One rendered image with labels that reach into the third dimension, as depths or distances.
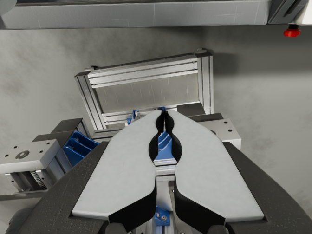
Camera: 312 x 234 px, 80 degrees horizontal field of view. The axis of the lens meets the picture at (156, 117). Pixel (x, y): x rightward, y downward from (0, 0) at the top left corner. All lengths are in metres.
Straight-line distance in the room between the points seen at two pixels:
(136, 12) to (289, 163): 2.02
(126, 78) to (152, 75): 0.16
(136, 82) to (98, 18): 0.84
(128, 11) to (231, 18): 0.19
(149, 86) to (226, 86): 0.60
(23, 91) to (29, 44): 0.39
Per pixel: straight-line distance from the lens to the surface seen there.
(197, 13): 0.39
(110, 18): 0.40
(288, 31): 0.62
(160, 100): 1.25
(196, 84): 1.22
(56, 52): 1.55
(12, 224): 0.66
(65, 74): 1.58
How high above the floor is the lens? 1.34
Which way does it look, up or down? 60 degrees down
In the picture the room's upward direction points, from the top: 176 degrees counter-clockwise
